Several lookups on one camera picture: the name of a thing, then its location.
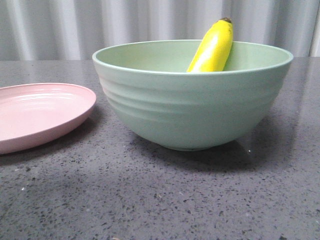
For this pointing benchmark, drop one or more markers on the yellow banana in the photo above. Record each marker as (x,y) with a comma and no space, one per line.
(214,49)

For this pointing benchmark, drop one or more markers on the green ribbed bowl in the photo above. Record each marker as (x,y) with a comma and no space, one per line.
(148,87)

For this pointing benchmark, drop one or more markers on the pink plate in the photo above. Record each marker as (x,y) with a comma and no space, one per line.
(35,114)

